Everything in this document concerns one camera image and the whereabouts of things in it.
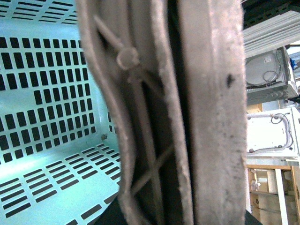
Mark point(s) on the grey basket handle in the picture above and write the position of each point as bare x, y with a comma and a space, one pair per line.
172, 73

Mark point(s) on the teal plastic shopping basket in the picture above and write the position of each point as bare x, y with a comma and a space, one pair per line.
58, 161

